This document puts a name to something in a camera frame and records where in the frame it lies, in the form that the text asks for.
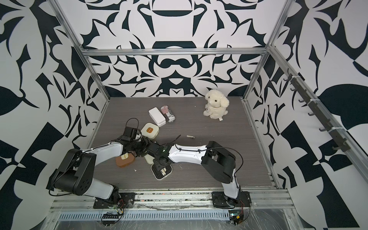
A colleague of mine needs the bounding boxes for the white rectangular box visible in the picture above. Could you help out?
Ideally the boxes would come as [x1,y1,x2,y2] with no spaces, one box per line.
[149,107,166,127]

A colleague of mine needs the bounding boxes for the flag pattern can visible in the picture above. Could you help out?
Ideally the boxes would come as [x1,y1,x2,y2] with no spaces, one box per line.
[160,105,176,123]

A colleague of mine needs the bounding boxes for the aluminium front rail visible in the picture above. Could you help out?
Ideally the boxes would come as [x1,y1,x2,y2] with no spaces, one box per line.
[50,187,295,212]

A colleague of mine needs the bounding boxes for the cream nail clipper case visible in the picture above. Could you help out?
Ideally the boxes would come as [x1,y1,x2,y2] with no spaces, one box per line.
[141,123,160,140]

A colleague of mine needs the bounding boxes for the white plush dog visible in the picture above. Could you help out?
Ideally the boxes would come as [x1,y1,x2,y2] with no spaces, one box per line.
[203,90,230,121]

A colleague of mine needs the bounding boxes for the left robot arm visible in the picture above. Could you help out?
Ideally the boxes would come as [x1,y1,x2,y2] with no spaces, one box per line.
[49,127,152,204]

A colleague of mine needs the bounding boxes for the wall hook rack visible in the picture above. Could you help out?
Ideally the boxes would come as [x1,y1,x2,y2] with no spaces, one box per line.
[285,69,351,152]

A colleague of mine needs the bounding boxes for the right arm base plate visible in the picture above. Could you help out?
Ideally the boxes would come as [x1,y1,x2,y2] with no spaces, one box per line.
[211,190,252,209]

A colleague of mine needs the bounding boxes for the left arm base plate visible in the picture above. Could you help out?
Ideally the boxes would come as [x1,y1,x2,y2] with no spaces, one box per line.
[93,192,136,209]

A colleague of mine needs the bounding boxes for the electronics board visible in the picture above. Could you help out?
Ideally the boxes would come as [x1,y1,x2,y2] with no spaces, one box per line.
[229,209,244,225]
[101,212,122,226]

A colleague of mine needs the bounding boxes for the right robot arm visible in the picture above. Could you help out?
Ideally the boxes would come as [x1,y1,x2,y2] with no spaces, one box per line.
[147,141,241,201]

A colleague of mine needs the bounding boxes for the right electronics board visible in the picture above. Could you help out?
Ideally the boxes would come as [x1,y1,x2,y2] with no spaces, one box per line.
[229,209,244,225]

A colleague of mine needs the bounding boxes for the brown nail clipper case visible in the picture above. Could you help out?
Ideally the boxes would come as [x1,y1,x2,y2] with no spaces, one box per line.
[116,153,136,168]

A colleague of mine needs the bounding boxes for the left electronics board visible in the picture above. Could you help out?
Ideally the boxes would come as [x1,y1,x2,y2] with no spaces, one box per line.
[101,212,122,226]

